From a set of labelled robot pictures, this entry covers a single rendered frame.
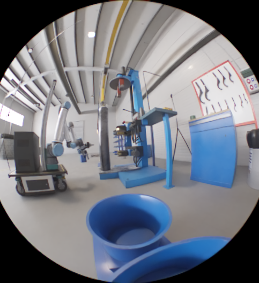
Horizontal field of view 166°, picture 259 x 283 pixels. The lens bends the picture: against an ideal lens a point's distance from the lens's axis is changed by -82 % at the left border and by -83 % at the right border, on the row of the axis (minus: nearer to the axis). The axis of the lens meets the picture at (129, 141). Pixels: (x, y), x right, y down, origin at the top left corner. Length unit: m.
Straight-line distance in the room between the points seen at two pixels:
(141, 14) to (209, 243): 6.80
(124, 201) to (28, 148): 1.26
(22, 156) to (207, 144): 2.38
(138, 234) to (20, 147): 1.46
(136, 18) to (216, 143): 6.56
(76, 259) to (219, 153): 1.59
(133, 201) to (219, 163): 1.13
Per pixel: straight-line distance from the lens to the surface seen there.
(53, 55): 6.35
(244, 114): 2.46
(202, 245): 0.31
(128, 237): 0.54
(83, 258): 0.68
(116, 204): 0.46
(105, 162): 1.79
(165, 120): 1.21
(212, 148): 1.33
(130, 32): 6.81
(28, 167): 1.41
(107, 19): 6.76
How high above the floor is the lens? 0.60
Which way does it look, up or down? 3 degrees up
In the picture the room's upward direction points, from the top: 3 degrees counter-clockwise
